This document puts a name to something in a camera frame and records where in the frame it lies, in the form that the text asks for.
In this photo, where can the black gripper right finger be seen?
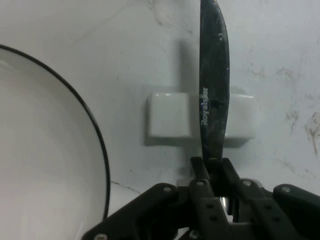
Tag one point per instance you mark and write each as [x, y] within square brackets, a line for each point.
[275, 217]

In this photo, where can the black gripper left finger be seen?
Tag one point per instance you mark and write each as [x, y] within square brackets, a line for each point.
[200, 215]

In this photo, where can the stainless steel table knife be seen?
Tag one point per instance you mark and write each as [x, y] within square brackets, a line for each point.
[215, 75]

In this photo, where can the short white ceramic cutlery rest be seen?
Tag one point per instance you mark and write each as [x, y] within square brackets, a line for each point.
[170, 115]

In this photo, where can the white plate with black rim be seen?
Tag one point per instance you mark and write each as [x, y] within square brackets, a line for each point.
[50, 150]

